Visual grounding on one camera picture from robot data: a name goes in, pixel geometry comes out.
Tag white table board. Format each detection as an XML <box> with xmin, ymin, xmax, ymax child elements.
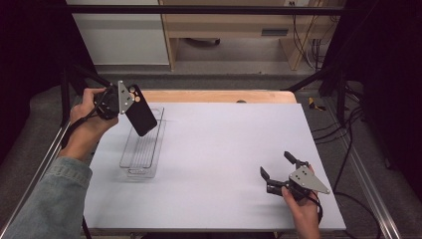
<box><xmin>83</xmin><ymin>102</ymin><xmax>347</xmax><ymax>232</ymax></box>

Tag aluminium floor rail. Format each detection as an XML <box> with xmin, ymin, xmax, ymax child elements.
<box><xmin>0</xmin><ymin>120</ymin><xmax>73</xmax><ymax>233</ymax></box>
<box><xmin>322</xmin><ymin>99</ymin><xmax>403</xmax><ymax>239</ymax></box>

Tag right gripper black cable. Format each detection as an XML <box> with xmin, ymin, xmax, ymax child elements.
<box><xmin>307</xmin><ymin>190</ymin><xmax>383</xmax><ymax>239</ymax></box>

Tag black phone case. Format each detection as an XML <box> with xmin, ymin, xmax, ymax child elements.
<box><xmin>124</xmin><ymin>84</ymin><xmax>159</xmax><ymax>137</ymax></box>

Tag black metal frame stand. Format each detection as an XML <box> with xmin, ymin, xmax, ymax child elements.
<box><xmin>59</xmin><ymin>63</ymin><xmax>113</xmax><ymax>127</ymax></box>
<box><xmin>281</xmin><ymin>63</ymin><xmax>348</xmax><ymax>127</ymax></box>

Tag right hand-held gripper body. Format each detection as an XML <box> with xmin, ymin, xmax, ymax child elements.
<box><xmin>266</xmin><ymin>161</ymin><xmax>331</xmax><ymax>202</ymax></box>

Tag clear plastic storage box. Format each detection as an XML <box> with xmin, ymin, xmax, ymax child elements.
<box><xmin>118</xmin><ymin>106</ymin><xmax>166</xmax><ymax>179</ymax></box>

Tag black horizontal frame bar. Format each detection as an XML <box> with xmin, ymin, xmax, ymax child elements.
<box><xmin>43</xmin><ymin>4</ymin><xmax>364</xmax><ymax>16</ymax></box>

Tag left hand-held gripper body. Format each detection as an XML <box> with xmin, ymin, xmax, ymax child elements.
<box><xmin>94</xmin><ymin>80</ymin><xmax>135</xmax><ymax>120</ymax></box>

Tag person's left hand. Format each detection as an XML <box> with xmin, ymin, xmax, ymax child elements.
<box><xmin>58</xmin><ymin>87</ymin><xmax>119</xmax><ymax>162</ymax></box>

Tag cables beside wooden desk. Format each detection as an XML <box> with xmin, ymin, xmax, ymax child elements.
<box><xmin>291</xmin><ymin>1</ymin><xmax>333</xmax><ymax>72</ymax></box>

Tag person's right hand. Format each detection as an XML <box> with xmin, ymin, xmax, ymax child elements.
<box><xmin>281</xmin><ymin>186</ymin><xmax>322</xmax><ymax>230</ymax></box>

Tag black curtain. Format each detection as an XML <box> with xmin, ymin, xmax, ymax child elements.
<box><xmin>0</xmin><ymin>0</ymin><xmax>98</xmax><ymax>164</ymax></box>
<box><xmin>320</xmin><ymin>0</ymin><xmax>422</xmax><ymax>194</ymax></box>

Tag white cabinet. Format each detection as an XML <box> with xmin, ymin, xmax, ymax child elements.
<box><xmin>65</xmin><ymin>0</ymin><xmax>170</xmax><ymax>66</ymax></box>

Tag black floor cables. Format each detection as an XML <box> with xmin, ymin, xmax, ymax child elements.
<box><xmin>312</xmin><ymin>83</ymin><xmax>366</xmax><ymax>184</ymax></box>

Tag yellow black floor tape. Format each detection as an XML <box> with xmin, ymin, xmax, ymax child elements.
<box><xmin>308</xmin><ymin>97</ymin><xmax>328</xmax><ymax>113</ymax></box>

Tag light wooden desk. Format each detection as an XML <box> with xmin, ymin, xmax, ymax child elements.
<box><xmin>158</xmin><ymin>0</ymin><xmax>346</xmax><ymax>72</ymax></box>

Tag wooden table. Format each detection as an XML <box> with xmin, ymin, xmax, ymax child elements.
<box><xmin>140</xmin><ymin>89</ymin><xmax>298</xmax><ymax>105</ymax></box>

